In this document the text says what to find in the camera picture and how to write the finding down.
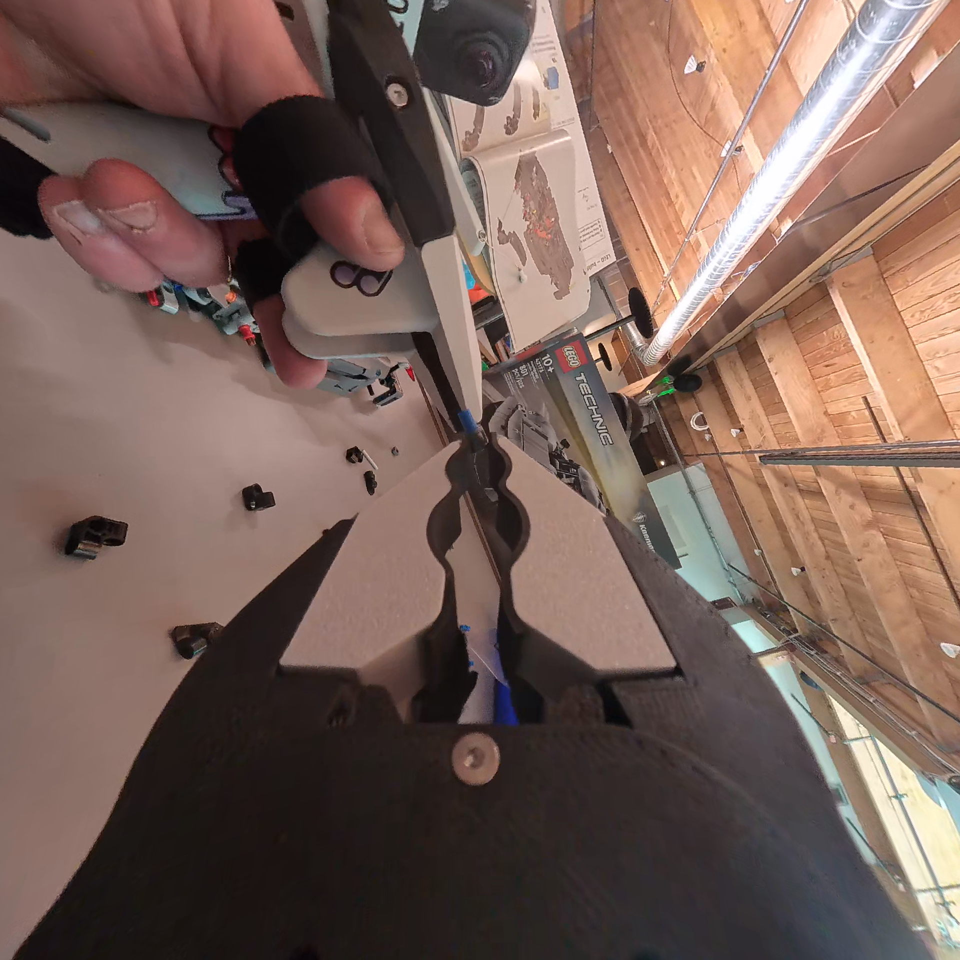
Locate instruction booklet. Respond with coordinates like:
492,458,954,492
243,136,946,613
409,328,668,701
446,0,610,354

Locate black ceiling rail fixture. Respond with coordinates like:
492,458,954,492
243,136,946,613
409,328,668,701
757,441,960,468

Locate grey lego car model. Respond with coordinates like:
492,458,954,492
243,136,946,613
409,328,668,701
146,277,417,408

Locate lego set box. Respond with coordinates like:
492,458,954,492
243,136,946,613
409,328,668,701
483,330,684,571

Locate person's left hand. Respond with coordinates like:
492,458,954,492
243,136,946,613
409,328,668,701
0,0,408,391

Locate silver ventilation duct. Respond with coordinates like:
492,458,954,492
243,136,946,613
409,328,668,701
637,0,946,369

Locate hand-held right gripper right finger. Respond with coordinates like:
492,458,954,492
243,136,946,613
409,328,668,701
487,435,680,723

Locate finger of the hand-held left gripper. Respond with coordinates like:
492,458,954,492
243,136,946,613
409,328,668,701
287,332,460,435
281,228,487,425

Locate scattered loose lego pieces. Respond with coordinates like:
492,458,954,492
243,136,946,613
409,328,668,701
63,442,399,661

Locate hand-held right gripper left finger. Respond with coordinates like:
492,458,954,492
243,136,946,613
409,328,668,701
279,439,481,725

